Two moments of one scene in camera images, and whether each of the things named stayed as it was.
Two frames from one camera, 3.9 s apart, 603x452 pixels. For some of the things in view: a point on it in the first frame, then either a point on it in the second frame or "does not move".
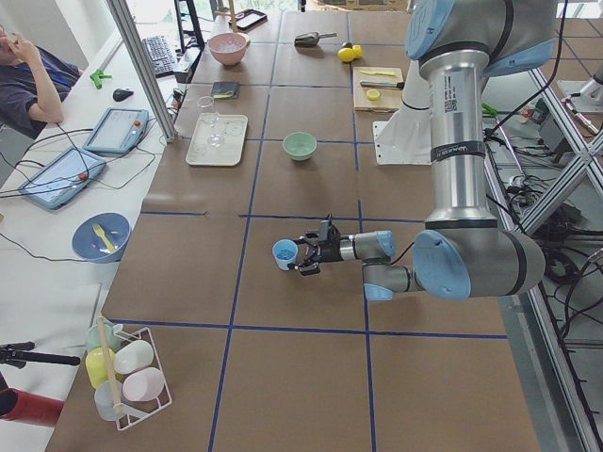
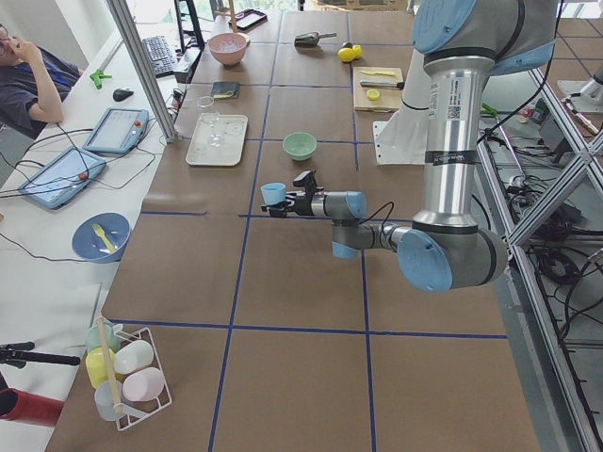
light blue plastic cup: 285,251 -> 273,193
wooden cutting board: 377,88 does not move
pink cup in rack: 144,385 does not move
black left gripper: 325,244 -> 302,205
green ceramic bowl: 301,146 does not move
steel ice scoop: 308,40 does not move
